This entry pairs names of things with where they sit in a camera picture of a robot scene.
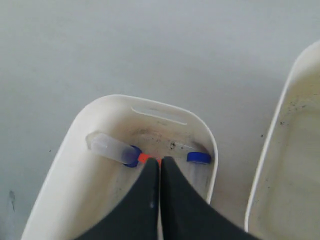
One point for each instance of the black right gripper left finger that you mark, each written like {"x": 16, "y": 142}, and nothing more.
{"x": 136, "y": 215}

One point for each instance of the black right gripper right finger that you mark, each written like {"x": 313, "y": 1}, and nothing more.
{"x": 185, "y": 215}

